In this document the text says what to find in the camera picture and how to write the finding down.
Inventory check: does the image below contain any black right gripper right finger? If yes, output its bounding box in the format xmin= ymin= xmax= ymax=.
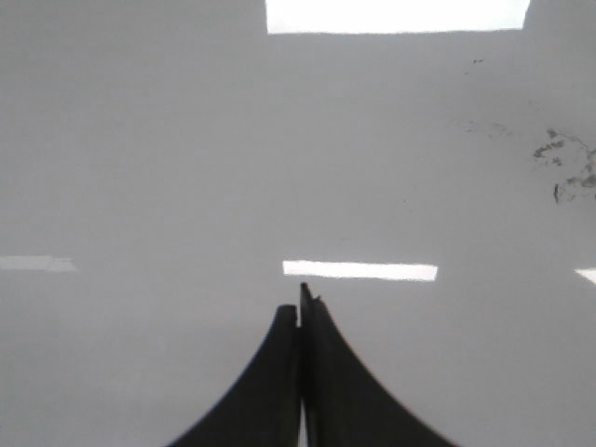
xmin=300 ymin=282 xmax=447 ymax=446

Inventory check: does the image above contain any white whiteboard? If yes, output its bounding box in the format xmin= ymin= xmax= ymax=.
xmin=1 ymin=1 xmax=595 ymax=446

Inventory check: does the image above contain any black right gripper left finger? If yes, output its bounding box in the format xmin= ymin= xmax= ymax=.
xmin=175 ymin=305 xmax=301 ymax=446

